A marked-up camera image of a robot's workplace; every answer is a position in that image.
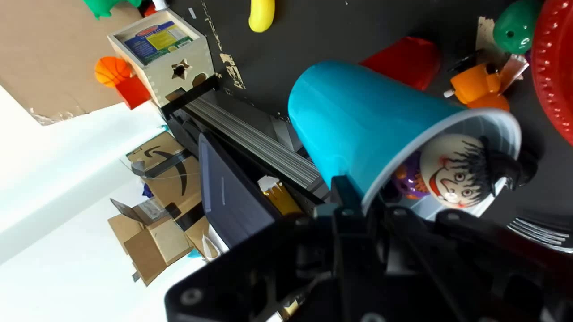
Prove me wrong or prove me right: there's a brown cardboard sheet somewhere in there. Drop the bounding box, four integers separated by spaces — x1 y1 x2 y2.
0 0 163 127

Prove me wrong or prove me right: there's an open cardboard shipping box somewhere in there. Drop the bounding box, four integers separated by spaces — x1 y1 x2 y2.
105 130 225 286

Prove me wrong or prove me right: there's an orange toy basketball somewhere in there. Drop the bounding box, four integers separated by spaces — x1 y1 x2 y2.
93 55 136 89

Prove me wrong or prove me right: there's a yellow toy banana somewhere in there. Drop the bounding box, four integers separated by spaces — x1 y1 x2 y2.
247 0 277 34

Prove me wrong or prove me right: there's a red toy block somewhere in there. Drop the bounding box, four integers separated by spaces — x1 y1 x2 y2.
114 75 154 111

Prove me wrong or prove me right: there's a purple toy piece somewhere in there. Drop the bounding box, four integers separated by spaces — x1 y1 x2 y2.
392 159 428 202

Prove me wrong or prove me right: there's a red plastic bowl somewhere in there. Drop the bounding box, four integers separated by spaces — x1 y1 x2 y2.
528 0 573 148

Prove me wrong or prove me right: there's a green toy egg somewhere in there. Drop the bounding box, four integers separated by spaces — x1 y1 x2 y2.
492 0 544 57

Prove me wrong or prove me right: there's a blue cup with toys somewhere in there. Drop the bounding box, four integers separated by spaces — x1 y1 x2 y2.
286 59 524 215

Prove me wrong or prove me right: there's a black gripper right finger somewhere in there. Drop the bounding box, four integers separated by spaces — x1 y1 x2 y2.
381 204 573 322

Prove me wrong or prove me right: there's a red plastic cup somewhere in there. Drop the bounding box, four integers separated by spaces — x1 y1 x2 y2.
358 34 444 93

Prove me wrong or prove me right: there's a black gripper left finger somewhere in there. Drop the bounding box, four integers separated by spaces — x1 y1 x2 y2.
163 175 399 322

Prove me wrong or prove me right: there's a doll head with black hair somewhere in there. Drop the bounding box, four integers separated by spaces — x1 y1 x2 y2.
419 130 539 211

